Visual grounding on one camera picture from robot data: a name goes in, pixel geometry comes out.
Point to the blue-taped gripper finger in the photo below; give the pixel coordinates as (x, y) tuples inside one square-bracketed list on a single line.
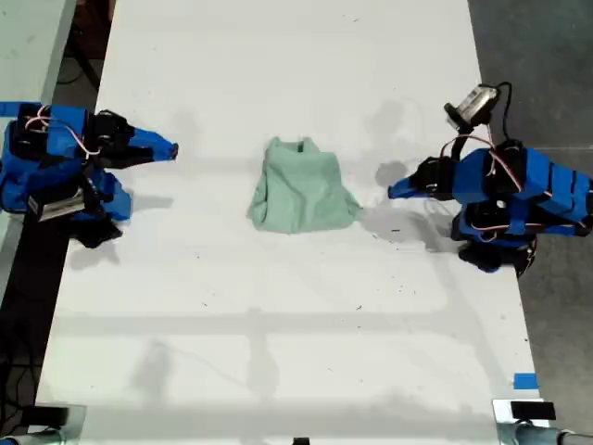
[(407, 180), (134, 155), (414, 191), (155, 140)]

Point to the pale green T-shirt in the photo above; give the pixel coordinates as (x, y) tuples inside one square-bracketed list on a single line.
[(301, 194)]

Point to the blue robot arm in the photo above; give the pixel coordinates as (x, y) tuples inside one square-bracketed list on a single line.
[(556, 185), (28, 181)]

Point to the pale grey side table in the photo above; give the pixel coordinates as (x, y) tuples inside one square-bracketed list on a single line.
[(28, 46)]

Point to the short blue tape strip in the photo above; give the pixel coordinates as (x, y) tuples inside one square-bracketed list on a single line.
[(526, 381)]

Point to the metal clamp plate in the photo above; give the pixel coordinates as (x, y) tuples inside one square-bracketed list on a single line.
[(501, 410), (76, 417)]

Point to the small black box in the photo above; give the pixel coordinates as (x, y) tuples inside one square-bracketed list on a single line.
[(533, 411), (46, 416)]

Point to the grey metal pipe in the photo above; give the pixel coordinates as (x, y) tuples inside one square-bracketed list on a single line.
[(537, 436), (28, 439)]

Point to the tiny black block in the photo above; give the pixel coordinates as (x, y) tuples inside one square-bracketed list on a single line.
[(301, 441)]

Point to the arm silver camera box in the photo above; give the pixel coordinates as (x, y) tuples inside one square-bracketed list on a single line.
[(55, 206), (472, 105)]

